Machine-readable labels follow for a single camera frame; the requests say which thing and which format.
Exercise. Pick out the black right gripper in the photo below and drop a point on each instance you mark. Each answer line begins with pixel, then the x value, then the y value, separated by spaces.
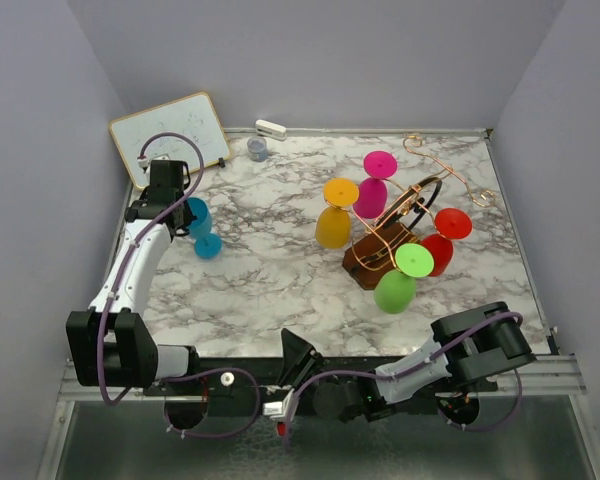
pixel 293 345

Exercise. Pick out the blue plastic wine glass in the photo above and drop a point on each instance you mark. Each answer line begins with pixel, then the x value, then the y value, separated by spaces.
pixel 207 244

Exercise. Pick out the magenta plastic wine glass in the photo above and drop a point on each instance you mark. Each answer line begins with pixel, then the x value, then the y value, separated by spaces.
pixel 373 193

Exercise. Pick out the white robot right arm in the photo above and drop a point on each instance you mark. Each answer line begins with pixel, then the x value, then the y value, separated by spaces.
pixel 465 349

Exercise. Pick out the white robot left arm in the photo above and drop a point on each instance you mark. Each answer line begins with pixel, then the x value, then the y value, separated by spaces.
pixel 130 280

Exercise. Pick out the green plastic wine glass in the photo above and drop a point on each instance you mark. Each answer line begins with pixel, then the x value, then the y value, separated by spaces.
pixel 397 288

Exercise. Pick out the yellow plastic wine glass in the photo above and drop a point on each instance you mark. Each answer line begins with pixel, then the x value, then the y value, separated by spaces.
pixel 333 228

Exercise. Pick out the red plastic wine glass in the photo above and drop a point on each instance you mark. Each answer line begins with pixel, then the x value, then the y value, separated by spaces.
pixel 451 224

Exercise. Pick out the gold framed whiteboard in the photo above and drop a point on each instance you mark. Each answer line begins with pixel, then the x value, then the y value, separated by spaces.
pixel 192 116

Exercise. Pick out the small blue glass jar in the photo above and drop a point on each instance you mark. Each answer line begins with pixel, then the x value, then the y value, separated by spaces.
pixel 257 148

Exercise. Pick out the white eraser block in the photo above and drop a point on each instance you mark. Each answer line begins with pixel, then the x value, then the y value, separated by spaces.
pixel 270 129

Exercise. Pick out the black metal base frame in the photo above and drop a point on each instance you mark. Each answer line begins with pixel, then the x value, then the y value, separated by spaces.
pixel 237 387

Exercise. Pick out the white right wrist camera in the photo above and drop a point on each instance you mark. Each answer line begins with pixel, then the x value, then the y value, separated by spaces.
pixel 281 413

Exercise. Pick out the copper wire glass rack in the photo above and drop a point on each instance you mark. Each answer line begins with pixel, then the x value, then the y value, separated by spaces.
pixel 407 218

